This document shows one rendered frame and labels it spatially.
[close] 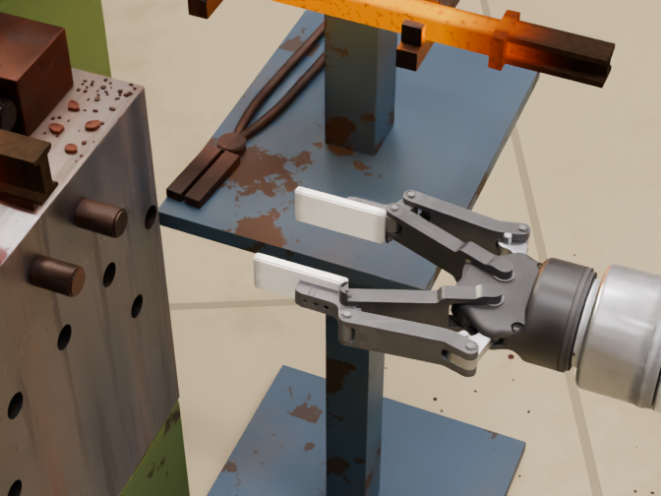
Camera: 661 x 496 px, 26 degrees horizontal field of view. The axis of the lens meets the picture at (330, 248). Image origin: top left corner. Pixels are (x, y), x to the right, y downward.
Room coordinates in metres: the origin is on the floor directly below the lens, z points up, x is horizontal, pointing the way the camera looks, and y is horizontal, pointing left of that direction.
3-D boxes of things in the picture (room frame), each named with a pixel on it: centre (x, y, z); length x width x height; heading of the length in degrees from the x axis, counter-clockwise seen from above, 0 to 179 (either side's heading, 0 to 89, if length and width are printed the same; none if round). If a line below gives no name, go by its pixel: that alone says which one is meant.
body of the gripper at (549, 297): (0.69, -0.13, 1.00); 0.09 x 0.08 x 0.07; 68
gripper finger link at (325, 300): (0.68, 0.00, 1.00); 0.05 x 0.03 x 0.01; 68
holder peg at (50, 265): (0.85, 0.23, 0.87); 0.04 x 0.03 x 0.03; 68
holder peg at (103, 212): (0.92, 0.20, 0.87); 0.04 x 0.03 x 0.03; 68
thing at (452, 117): (1.23, -0.03, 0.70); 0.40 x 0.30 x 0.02; 157
